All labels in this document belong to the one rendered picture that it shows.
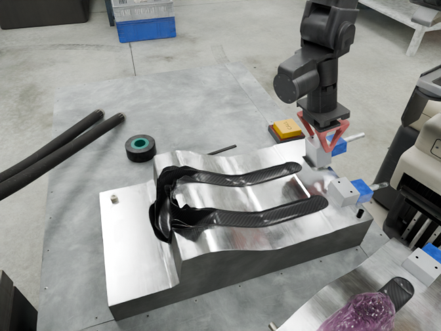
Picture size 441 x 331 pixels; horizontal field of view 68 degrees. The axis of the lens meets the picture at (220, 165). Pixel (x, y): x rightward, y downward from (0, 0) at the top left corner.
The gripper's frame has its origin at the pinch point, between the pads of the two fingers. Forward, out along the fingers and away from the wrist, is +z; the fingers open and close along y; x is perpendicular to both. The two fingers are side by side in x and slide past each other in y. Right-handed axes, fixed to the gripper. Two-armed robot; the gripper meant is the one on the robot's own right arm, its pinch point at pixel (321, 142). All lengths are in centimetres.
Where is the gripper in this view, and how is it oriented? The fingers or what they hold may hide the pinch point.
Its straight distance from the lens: 74.7
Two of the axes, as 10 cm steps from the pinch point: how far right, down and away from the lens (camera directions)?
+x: 9.4, -3.3, 1.2
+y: 2.9, 5.5, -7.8
